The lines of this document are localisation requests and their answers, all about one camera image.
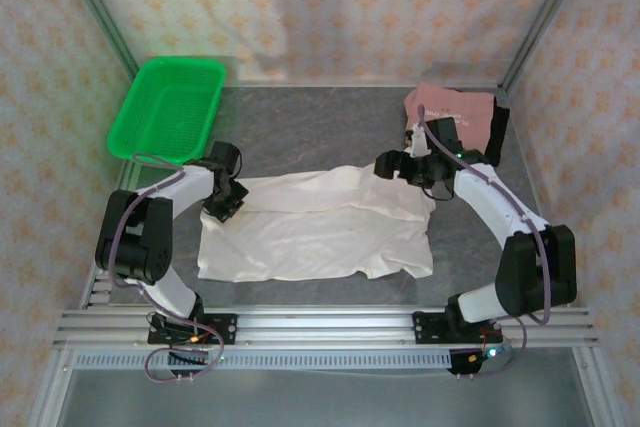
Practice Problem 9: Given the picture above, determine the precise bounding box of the white t-shirt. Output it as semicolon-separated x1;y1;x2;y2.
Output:
196;164;437;284

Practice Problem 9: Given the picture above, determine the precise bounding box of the folded pink printed t-shirt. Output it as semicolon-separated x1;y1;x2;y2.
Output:
402;80;497;158

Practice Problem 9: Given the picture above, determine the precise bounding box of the folded black t-shirt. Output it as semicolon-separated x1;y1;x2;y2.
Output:
482;104;512;167

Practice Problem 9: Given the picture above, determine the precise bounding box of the green plastic mesh basket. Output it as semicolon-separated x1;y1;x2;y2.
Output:
107;56;227;168

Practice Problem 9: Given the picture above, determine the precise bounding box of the aluminium mounting beam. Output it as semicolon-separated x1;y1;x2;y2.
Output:
52;307;599;349

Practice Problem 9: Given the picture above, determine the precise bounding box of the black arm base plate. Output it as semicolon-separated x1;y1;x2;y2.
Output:
148;313;238;347
412;310;454;346

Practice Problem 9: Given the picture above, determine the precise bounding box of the grey slotted cable duct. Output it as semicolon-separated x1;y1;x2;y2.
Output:
74;349;454;372

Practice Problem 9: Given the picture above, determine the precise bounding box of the aluminium frame post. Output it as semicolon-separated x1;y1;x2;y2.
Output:
499;0;594;93
54;0;141;81

